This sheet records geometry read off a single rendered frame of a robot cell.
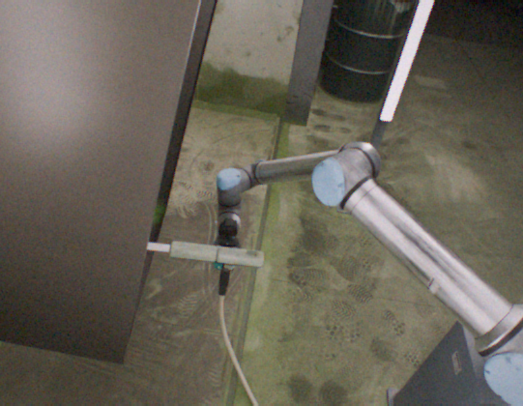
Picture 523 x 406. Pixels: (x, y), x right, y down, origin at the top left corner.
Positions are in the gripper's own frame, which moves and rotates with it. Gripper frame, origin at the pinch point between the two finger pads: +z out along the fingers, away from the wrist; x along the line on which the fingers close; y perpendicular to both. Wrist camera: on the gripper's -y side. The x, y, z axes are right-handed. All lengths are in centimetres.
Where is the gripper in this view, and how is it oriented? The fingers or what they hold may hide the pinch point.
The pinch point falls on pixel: (225, 263)
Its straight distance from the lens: 137.7
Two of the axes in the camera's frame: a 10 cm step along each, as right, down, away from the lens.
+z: 0.1, 5.8, -8.1
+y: -1.7, 8.0, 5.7
